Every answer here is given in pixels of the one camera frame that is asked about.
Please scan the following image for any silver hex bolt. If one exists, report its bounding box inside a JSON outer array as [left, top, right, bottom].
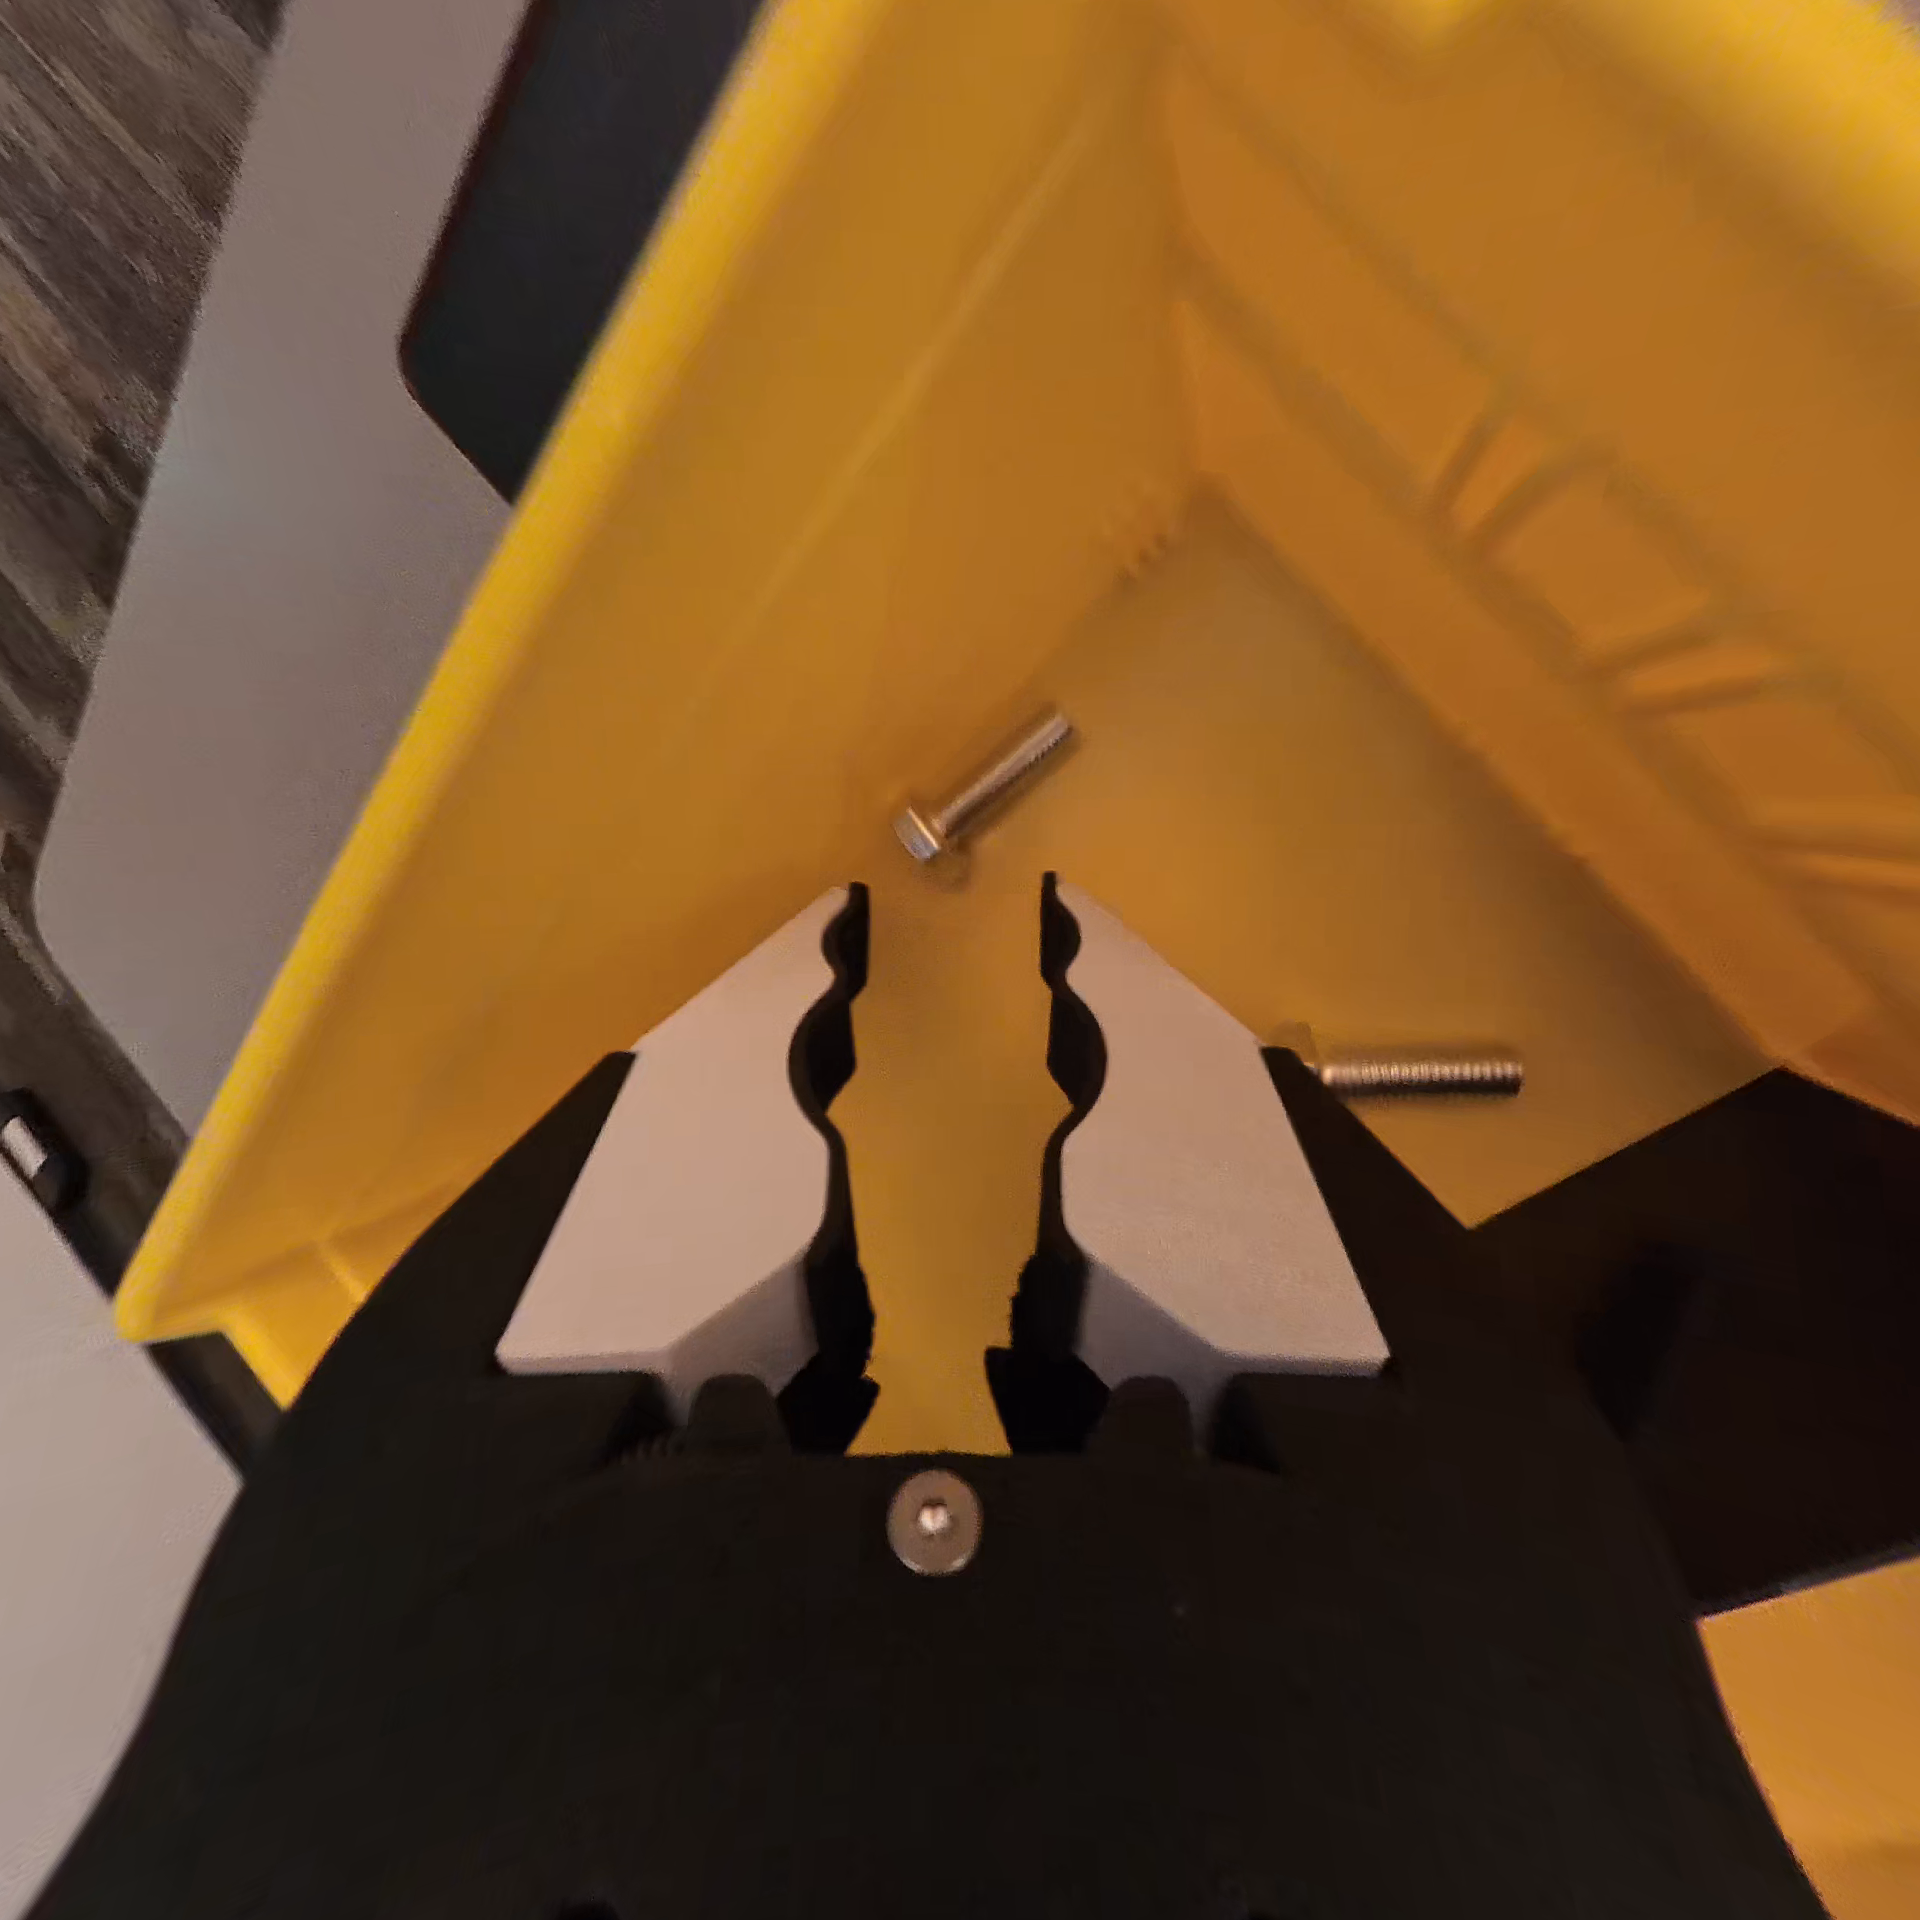
[[897, 708, 1079, 866], [1268, 1021, 1528, 1110]]

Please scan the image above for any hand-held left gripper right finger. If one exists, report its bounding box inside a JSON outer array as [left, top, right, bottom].
[[980, 870, 1388, 1457]]

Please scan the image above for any yellow bin with black divider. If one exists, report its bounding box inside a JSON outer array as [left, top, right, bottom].
[[121, 0, 1920, 1920]]

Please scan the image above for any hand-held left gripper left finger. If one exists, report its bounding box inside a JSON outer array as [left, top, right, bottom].
[[499, 881, 883, 1457]]

